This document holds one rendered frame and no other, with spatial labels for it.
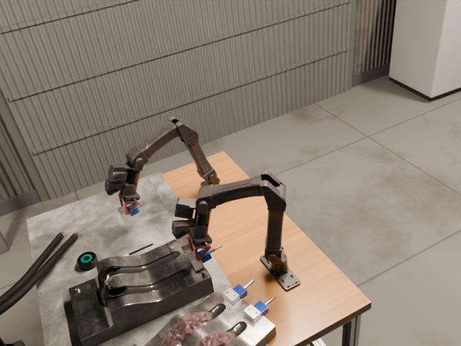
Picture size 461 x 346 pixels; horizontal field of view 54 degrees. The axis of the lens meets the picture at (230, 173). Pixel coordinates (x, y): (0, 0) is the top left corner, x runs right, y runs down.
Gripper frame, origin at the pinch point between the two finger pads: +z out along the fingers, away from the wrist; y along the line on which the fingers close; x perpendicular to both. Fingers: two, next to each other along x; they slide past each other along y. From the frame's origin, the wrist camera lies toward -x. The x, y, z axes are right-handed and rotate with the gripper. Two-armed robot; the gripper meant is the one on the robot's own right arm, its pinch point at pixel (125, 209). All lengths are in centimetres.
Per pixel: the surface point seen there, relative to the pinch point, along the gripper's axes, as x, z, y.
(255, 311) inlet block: 20, -3, 73
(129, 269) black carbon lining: -7.8, 7.9, 30.1
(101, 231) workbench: -4.7, 17.7, -11.0
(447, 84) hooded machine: 328, -67, -76
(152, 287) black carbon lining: -3.2, 8.3, 41.8
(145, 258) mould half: -0.1, 6.5, 26.5
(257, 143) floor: 175, 21, -131
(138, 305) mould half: -11, 9, 48
